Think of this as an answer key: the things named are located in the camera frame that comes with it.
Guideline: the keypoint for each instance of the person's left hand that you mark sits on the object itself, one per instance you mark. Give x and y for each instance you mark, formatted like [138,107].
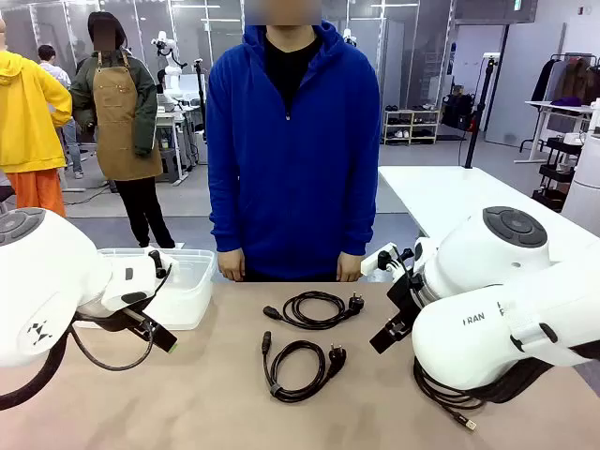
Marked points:
[350,267]

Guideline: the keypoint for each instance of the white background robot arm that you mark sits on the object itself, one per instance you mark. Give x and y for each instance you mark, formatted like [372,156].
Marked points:
[169,75]

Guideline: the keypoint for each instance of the person in blue hoodie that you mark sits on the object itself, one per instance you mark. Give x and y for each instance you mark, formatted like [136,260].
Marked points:
[290,187]

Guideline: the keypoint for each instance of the person in white shirt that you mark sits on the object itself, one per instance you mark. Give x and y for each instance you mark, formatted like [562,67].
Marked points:
[58,75]

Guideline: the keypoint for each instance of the person's left forearm blue sleeve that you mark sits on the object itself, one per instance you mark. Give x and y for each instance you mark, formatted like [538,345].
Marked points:
[358,225]

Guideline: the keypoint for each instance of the wooden shoe rack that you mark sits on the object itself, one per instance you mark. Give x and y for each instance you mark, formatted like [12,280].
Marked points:
[412,123]

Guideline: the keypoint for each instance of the white cylindrical column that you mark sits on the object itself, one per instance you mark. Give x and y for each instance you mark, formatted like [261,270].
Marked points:
[586,187]

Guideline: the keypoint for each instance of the black trolley cart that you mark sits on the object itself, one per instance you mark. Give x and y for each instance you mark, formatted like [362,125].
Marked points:
[558,173]

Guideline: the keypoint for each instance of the black bags pile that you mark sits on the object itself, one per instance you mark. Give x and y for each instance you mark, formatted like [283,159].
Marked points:
[459,112]

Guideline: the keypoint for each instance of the white side table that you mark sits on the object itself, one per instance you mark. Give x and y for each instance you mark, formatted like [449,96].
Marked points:
[445,192]

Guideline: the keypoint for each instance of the clothes rack with coats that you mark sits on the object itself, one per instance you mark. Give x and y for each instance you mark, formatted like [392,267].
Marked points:
[574,79]

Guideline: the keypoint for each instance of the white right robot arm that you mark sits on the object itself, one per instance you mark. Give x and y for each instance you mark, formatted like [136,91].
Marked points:
[469,262]

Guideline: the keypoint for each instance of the person's right hand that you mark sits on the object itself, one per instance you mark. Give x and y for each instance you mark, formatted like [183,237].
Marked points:
[232,267]

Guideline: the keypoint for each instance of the person in yellow hoodie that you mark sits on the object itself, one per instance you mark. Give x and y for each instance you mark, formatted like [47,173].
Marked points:
[28,117]

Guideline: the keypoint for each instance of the purple cloth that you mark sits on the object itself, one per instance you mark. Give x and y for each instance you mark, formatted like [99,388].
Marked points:
[567,101]

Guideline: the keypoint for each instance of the grey background workbench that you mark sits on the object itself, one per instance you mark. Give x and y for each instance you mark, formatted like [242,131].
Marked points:
[169,115]

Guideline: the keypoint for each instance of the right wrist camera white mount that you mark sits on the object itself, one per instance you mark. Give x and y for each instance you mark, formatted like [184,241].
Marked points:
[375,262]

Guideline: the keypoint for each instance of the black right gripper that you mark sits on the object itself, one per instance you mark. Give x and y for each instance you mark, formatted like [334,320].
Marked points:
[405,300]

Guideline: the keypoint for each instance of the clear plastic storage container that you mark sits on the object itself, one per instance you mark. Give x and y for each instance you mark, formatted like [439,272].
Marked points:
[192,300]

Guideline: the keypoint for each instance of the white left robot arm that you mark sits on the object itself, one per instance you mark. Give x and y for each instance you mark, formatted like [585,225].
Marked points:
[47,272]

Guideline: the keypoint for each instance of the black tripod pole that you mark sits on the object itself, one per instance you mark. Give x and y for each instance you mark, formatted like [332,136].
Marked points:
[479,117]

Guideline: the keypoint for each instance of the person in brown apron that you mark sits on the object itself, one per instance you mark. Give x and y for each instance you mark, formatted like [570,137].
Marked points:
[122,122]

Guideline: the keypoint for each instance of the thin background camera tripod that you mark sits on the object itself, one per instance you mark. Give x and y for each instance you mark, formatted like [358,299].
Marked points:
[201,103]

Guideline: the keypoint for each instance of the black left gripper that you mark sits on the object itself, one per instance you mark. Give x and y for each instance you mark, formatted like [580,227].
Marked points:
[126,319]

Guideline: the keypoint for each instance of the white background desk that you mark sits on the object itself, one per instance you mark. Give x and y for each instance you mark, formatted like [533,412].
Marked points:
[562,109]

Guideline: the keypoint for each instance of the person's right forearm blue sleeve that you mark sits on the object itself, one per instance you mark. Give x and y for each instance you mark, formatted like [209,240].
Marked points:
[225,225]

